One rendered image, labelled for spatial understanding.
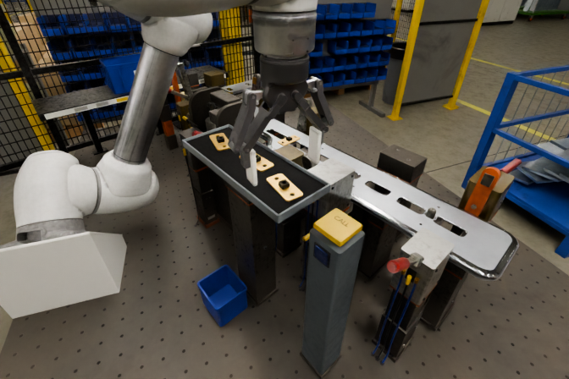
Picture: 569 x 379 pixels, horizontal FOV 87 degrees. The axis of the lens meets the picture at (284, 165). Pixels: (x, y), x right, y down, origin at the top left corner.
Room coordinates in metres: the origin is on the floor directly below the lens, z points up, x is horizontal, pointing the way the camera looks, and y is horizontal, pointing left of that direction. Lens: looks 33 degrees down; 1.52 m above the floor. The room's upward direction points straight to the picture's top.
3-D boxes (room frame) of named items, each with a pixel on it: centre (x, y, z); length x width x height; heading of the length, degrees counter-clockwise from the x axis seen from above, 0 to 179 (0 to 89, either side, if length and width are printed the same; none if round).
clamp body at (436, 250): (0.40, -0.27, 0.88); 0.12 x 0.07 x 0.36; 132
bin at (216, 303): (0.51, 0.17, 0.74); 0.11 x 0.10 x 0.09; 42
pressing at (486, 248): (0.95, -0.04, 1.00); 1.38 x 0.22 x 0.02; 42
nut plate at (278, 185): (0.47, 0.00, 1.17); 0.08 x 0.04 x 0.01; 31
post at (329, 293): (0.37, -0.09, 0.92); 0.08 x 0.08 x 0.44; 42
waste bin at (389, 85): (3.95, -1.55, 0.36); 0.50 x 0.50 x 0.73
